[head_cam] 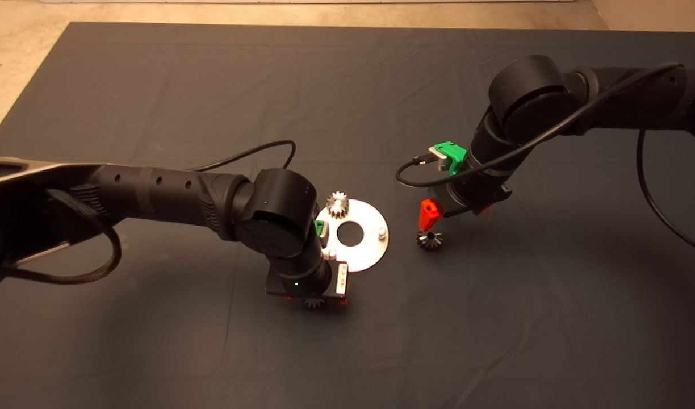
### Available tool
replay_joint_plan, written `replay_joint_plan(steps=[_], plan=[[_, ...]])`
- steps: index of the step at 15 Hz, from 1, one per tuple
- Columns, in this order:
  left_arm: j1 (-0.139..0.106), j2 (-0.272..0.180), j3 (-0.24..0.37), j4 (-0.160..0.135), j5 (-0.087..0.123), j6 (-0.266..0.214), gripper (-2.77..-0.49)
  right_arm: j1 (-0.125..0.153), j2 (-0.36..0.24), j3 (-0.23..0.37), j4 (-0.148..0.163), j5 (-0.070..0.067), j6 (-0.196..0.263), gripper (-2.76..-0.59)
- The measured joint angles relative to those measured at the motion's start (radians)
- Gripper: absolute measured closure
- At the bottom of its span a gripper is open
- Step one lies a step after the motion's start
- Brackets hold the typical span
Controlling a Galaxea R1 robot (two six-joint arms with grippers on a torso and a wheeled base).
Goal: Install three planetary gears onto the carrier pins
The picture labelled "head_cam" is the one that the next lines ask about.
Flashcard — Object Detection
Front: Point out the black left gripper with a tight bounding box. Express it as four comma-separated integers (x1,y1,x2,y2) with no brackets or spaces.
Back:
265,260,349,306

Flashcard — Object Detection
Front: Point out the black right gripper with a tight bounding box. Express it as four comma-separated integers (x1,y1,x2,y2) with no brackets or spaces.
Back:
418,168,513,232

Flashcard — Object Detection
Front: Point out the dark bevel gear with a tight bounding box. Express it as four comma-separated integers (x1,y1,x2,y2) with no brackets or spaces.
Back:
417,230,443,252

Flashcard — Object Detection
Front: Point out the round metal carrier plate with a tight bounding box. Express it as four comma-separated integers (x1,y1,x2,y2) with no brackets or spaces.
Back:
315,199,390,273

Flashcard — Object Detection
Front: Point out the dark grey table cloth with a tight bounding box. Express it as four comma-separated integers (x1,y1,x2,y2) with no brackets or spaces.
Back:
0,23,695,409

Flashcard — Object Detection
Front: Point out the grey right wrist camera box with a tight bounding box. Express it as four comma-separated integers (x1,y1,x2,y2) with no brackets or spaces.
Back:
428,145,451,171

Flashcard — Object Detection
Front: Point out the green right camera mount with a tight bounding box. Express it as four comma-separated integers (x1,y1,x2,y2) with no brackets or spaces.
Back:
434,141,467,177

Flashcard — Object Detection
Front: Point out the black right camera cable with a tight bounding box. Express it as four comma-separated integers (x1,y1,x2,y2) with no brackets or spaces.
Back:
396,61,695,256

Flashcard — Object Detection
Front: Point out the black camera cable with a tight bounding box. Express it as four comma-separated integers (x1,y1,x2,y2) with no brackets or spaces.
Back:
186,140,297,172
396,61,695,256

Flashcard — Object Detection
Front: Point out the black left camera cable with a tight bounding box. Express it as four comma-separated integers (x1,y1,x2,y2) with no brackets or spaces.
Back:
186,140,297,172

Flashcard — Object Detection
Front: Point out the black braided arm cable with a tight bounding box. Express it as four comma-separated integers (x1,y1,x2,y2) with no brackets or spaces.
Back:
1,190,123,285

